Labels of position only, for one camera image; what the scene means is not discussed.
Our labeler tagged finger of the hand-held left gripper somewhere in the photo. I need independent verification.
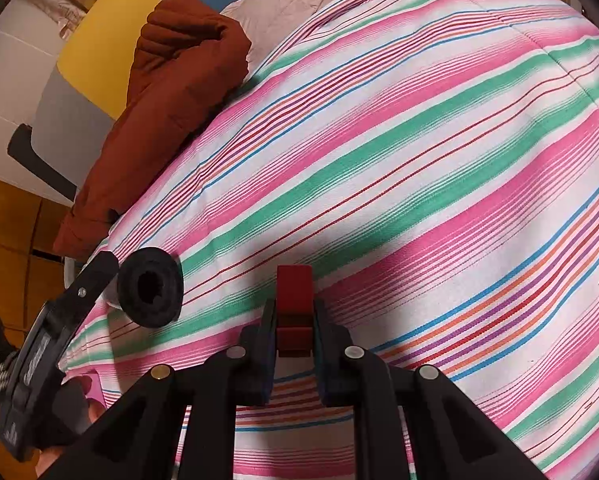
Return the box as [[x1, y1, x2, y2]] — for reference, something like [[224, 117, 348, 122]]
[[54, 252, 119, 318]]

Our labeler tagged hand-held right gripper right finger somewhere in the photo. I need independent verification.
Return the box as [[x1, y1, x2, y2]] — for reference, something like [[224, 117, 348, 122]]
[[313, 300, 550, 480]]

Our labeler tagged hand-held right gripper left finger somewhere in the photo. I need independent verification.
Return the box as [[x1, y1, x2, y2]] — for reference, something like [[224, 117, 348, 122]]
[[39, 299, 278, 480]]

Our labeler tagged red toy gear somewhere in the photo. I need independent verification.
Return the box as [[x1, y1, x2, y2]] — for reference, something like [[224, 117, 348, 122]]
[[276, 265, 314, 359]]

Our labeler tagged grey black toy cup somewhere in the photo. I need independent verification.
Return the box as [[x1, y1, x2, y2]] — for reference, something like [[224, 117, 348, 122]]
[[104, 247, 184, 330]]

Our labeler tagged person's left hand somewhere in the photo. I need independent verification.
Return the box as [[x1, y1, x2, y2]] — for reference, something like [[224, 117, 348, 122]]
[[35, 377, 105, 477]]

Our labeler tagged wooden wardrobe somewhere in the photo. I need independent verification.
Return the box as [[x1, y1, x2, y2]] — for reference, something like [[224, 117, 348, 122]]
[[0, 170, 75, 480]]

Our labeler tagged black rolled mat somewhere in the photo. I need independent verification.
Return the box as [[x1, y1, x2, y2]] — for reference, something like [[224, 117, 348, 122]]
[[6, 124, 77, 203]]

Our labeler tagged brown quilted duvet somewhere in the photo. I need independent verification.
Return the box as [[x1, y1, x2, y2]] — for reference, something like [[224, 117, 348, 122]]
[[53, 0, 252, 261]]

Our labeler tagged pink green striped blanket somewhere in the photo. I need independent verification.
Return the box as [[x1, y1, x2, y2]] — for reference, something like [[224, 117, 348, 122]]
[[59, 0, 599, 480]]

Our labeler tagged grey yellow blue headboard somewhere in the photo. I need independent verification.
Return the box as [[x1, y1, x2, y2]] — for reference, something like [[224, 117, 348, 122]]
[[32, 0, 280, 181]]

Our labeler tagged beige starfish print curtain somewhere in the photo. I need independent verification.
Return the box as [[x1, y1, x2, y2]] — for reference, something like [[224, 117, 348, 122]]
[[29, 0, 110, 41]]

